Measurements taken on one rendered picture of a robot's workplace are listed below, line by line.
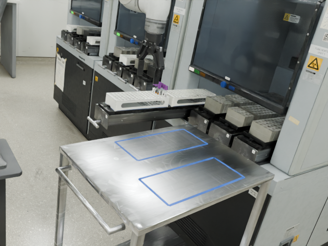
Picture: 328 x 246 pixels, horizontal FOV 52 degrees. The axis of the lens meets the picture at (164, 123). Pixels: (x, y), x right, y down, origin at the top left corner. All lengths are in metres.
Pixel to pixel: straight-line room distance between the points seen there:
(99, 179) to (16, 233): 1.12
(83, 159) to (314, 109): 0.86
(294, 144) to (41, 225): 1.42
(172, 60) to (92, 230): 1.08
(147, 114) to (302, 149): 0.68
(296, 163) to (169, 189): 0.64
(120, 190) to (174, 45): 1.15
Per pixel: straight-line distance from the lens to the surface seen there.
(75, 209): 2.19
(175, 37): 1.93
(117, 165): 1.07
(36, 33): 5.03
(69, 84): 3.12
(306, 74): 1.39
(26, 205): 2.23
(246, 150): 1.47
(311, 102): 1.38
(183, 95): 1.70
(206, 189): 1.04
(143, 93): 1.62
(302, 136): 1.41
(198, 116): 1.65
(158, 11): 1.46
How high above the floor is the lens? 1.37
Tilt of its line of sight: 23 degrees down
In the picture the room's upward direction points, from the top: 11 degrees clockwise
